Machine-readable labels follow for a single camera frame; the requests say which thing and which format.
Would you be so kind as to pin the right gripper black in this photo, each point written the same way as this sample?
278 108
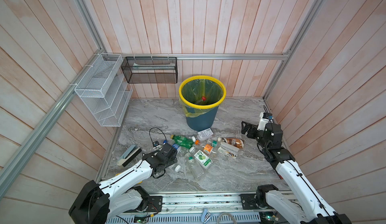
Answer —
253 128

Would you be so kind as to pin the white label bottle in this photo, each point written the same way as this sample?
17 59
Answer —
228 150

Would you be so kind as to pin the green plastic bottle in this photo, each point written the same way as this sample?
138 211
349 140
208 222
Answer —
184 141

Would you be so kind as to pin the clear bottle white cap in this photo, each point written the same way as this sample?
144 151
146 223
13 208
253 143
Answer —
194 167

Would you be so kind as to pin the blue label water bottle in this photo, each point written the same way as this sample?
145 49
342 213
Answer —
181 150

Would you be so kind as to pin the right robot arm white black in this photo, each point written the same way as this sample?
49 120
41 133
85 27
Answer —
310 207

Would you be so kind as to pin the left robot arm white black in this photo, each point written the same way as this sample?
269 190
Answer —
98 202

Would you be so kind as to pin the teal bin with yellow rim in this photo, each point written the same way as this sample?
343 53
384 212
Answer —
204 121

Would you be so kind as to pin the yellow bin liner bag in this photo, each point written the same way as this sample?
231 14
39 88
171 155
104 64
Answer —
192 90

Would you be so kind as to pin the orange label small bottle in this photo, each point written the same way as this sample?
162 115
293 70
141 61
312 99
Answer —
210 146

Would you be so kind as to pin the lime label juice bottle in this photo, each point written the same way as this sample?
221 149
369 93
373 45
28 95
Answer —
204 160

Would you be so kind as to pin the blue metal clip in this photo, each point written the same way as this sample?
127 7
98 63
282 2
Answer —
206 216

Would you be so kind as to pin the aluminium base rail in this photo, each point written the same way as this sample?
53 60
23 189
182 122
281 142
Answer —
191 207

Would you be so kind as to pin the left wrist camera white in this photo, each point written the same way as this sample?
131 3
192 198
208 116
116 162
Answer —
157 146

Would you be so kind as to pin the black mesh wall basket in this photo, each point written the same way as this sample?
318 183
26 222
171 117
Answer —
144 70

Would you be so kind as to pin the white wire mesh shelf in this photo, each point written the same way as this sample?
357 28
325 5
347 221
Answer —
105 91

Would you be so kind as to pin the aluminium frame rail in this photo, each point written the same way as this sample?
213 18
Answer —
22 156

